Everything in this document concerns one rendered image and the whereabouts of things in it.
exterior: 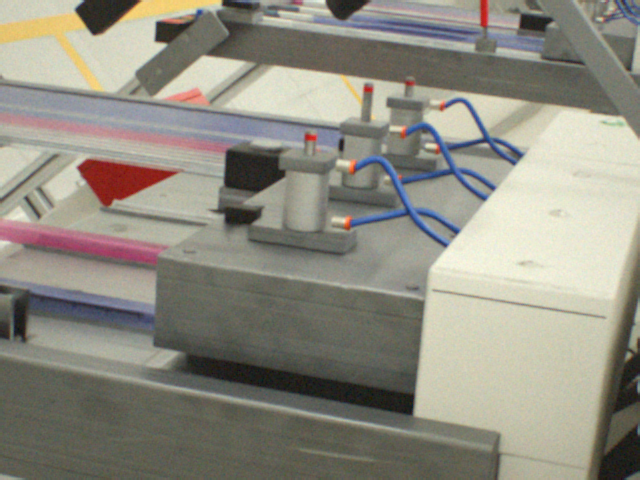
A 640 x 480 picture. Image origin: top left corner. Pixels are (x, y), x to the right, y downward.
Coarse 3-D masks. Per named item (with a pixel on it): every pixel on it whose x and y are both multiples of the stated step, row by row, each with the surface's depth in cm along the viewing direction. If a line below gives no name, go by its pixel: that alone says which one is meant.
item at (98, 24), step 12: (84, 0) 83; (96, 0) 83; (108, 0) 83; (120, 0) 83; (132, 0) 82; (84, 12) 83; (96, 12) 83; (108, 12) 83; (120, 12) 83; (96, 24) 83; (108, 24) 83
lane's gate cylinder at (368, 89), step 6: (366, 84) 76; (372, 84) 76; (366, 90) 76; (372, 90) 76; (366, 96) 76; (372, 96) 76; (366, 102) 76; (372, 102) 76; (366, 108) 76; (372, 108) 76; (366, 114) 76; (366, 120) 76
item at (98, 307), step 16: (32, 288) 72; (48, 288) 72; (32, 304) 72; (48, 304) 72; (64, 304) 71; (80, 304) 71; (96, 304) 71; (112, 304) 71; (128, 304) 71; (144, 304) 71; (112, 320) 71; (128, 320) 71; (144, 320) 70
